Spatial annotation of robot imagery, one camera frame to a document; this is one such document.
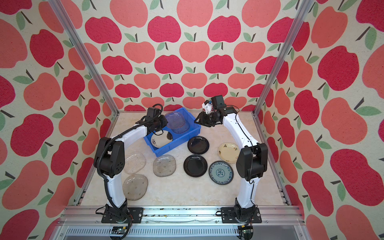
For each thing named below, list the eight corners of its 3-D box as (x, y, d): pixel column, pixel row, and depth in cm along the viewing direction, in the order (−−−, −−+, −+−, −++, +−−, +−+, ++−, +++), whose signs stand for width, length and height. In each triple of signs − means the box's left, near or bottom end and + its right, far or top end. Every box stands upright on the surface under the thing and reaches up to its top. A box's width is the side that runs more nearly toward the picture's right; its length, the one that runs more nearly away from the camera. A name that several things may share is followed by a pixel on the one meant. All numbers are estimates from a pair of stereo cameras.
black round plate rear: (187, 154, 99) (187, 150, 95) (188, 139, 106) (187, 135, 103) (209, 154, 99) (209, 150, 95) (207, 139, 106) (208, 135, 103)
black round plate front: (183, 177, 89) (183, 175, 86) (184, 157, 97) (184, 154, 95) (207, 177, 89) (208, 175, 86) (206, 157, 97) (206, 154, 95)
